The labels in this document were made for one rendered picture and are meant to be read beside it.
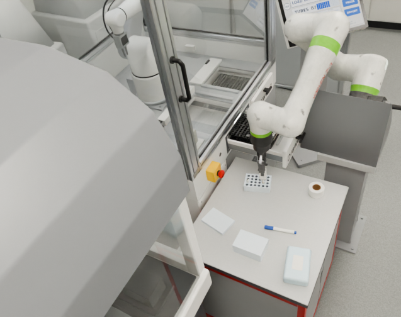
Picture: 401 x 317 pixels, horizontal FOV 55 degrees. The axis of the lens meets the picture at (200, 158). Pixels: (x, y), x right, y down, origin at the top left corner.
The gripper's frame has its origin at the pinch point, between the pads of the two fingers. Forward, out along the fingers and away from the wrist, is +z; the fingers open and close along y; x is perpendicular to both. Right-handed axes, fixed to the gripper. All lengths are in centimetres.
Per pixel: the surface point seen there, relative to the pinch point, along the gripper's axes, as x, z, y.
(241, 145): -12.5, -1.5, -15.9
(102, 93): -28, -85, 56
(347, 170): 40, 21, -25
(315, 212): 24.5, 10.5, 11.8
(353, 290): 50, 87, 7
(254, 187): -3.7, 7.2, 3.3
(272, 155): 3.4, -0.7, -11.3
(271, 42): -4, -24, -76
